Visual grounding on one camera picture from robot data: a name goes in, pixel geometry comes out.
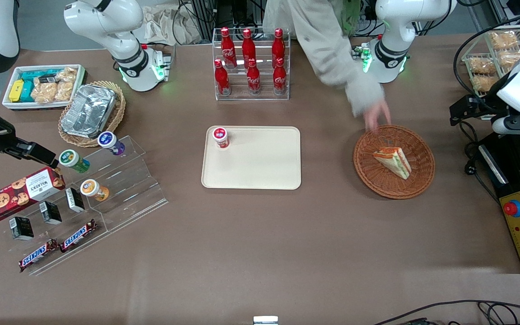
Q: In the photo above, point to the black equipment rack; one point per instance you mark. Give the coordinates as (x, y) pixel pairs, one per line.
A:
(233, 13)

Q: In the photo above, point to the clear acrylic bottle rack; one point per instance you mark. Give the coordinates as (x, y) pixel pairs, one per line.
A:
(264, 90)

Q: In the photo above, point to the crumpled beige bag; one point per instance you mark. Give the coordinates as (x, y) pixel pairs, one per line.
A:
(165, 25)

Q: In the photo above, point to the clear bag of snacks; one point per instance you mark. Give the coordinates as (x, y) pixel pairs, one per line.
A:
(67, 74)
(64, 91)
(44, 93)

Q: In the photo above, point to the clear acrylic stepped display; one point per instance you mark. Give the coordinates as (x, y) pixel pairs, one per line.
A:
(129, 189)

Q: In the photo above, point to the small black box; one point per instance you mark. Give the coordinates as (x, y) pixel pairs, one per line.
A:
(75, 200)
(50, 213)
(20, 228)

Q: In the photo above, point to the purple-lid yogurt cup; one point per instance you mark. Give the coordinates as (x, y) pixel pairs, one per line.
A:
(109, 141)

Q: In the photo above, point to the brown wicker basket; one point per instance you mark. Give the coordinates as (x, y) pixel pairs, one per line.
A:
(388, 180)

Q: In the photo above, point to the yellow small box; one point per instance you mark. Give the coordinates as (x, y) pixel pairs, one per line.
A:
(16, 90)

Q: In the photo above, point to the light wicker basket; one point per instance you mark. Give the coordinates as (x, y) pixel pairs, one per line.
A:
(118, 113)

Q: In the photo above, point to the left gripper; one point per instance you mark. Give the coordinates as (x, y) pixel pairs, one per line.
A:
(480, 108)

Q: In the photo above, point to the red-lid yogurt cup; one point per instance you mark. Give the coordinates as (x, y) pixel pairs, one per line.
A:
(220, 136)

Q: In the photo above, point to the red emergency stop button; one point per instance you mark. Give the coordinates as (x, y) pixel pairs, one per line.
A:
(513, 208)

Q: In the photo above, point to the bagged bread snack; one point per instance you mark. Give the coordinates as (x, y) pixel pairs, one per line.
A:
(503, 39)
(485, 82)
(512, 57)
(481, 66)

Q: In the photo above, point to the triangle sandwich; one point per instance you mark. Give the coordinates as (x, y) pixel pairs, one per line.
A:
(395, 161)

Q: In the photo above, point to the black machine base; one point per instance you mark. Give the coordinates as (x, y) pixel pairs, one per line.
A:
(508, 180)

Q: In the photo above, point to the small white device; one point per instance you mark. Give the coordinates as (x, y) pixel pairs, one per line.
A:
(265, 320)

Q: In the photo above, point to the aluminium foil tray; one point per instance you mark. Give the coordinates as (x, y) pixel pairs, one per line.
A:
(88, 110)

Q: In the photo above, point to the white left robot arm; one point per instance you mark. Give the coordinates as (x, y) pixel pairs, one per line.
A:
(395, 27)

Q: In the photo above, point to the Snickers bar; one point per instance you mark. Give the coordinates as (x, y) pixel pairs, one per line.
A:
(38, 255)
(78, 235)

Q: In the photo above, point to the red Walkers cookie box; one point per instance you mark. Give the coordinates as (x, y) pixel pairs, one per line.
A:
(16, 196)

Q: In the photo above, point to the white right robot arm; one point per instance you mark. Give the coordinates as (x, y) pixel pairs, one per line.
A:
(106, 22)

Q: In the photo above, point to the person's bare hand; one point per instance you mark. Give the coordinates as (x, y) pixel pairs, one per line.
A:
(377, 115)

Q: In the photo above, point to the small teal box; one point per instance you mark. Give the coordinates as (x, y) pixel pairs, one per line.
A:
(27, 92)

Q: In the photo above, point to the red cola bottle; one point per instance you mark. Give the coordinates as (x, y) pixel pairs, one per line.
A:
(221, 79)
(278, 45)
(248, 47)
(279, 77)
(227, 49)
(253, 79)

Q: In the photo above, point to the white plastic bin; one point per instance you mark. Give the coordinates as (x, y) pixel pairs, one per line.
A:
(9, 106)

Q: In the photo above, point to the beige plastic tray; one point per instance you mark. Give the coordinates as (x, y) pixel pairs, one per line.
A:
(260, 162)

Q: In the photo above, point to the beige-sleeved person forearm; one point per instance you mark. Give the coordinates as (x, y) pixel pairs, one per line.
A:
(318, 40)

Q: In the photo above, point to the orange-lid yogurt cup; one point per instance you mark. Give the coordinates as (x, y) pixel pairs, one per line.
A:
(92, 188)

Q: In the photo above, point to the long teal box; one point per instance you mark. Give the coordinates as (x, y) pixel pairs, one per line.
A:
(36, 74)

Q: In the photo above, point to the green-lid yogurt cup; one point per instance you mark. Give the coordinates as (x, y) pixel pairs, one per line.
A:
(71, 159)

